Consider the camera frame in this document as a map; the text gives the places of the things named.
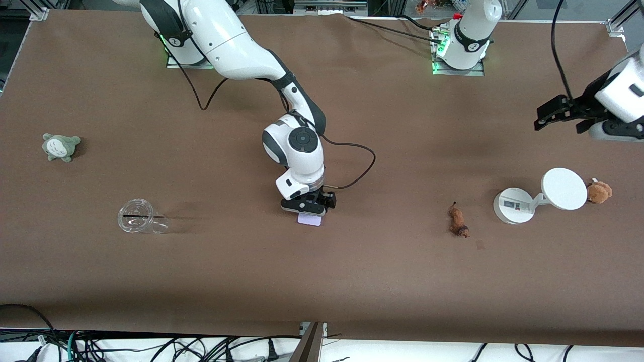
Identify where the brown plush toy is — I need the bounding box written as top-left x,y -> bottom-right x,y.
586,178 -> 613,205

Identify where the brown table cover sheet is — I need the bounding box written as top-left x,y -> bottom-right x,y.
0,9 -> 644,348

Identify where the clear glass mug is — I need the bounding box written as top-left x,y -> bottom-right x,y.
117,198 -> 169,235

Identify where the grey owl plush toy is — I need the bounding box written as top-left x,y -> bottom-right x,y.
42,133 -> 82,163

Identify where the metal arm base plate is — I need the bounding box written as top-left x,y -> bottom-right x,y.
166,50 -> 214,69
432,56 -> 485,77

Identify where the aluminium profile post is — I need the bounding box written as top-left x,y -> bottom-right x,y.
289,322 -> 329,362

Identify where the black base cable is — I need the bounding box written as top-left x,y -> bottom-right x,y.
346,15 -> 438,43

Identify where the silver frame rail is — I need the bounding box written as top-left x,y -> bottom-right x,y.
293,0 -> 369,17

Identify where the black cable loop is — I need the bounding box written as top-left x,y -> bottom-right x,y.
0,303 -> 58,352

